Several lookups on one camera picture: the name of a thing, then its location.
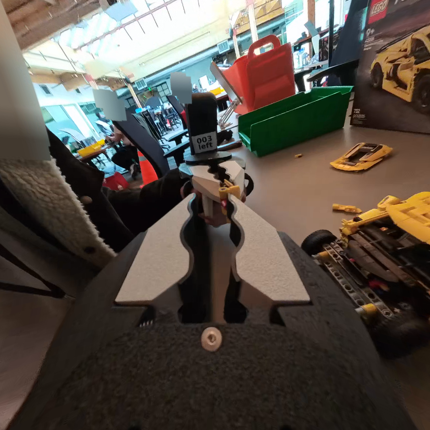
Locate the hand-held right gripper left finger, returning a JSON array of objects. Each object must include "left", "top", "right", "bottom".
[{"left": 115, "top": 192, "right": 204, "bottom": 325}]

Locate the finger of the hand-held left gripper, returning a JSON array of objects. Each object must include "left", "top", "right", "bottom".
[
  {"left": 191, "top": 164, "right": 225, "bottom": 204},
  {"left": 222, "top": 161, "right": 246, "bottom": 203}
]

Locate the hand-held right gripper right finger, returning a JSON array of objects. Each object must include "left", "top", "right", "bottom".
[{"left": 228, "top": 196, "right": 311, "bottom": 325}]

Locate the yellow toy beam assembly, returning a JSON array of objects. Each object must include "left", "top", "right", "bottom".
[{"left": 218, "top": 179, "right": 242, "bottom": 224}]

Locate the person's left forearm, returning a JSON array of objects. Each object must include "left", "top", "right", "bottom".
[{"left": 107, "top": 167, "right": 190, "bottom": 237}]

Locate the grey desk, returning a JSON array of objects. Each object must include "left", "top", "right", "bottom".
[{"left": 215, "top": 111, "right": 430, "bottom": 430}]

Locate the person's left hand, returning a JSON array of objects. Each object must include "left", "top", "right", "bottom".
[{"left": 181, "top": 183, "right": 247, "bottom": 228}]

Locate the orange traffic cone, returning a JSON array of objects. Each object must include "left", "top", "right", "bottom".
[{"left": 136, "top": 150, "right": 159, "bottom": 188}]

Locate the black office chair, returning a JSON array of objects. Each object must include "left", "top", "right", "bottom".
[
  {"left": 304, "top": 59, "right": 361, "bottom": 91},
  {"left": 112, "top": 114, "right": 171, "bottom": 178}
]

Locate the green plastic bin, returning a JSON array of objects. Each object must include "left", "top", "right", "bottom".
[{"left": 237, "top": 85, "right": 355, "bottom": 158}]

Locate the person's dark fleece-lined jacket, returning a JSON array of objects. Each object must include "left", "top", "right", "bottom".
[{"left": 0, "top": 128, "right": 135, "bottom": 269}]

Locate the red plastic bag holder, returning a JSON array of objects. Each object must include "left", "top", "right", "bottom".
[{"left": 221, "top": 34, "right": 297, "bottom": 115}]

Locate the yellow bin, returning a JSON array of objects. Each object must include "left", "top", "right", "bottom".
[{"left": 77, "top": 140, "right": 107, "bottom": 158}]

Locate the yellow toy brick car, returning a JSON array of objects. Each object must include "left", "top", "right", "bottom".
[{"left": 300, "top": 191, "right": 430, "bottom": 358}]

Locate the loose yellow car panel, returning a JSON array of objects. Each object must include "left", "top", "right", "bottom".
[{"left": 329, "top": 142, "right": 393, "bottom": 172}]

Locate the person's white top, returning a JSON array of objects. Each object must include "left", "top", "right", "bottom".
[{"left": 0, "top": 252, "right": 78, "bottom": 420}]

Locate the dark toy car box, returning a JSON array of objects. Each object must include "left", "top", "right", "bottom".
[{"left": 349, "top": 0, "right": 430, "bottom": 135}]

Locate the black shoulder strap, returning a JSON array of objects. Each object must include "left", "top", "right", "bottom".
[{"left": 0, "top": 242, "right": 67, "bottom": 299}]

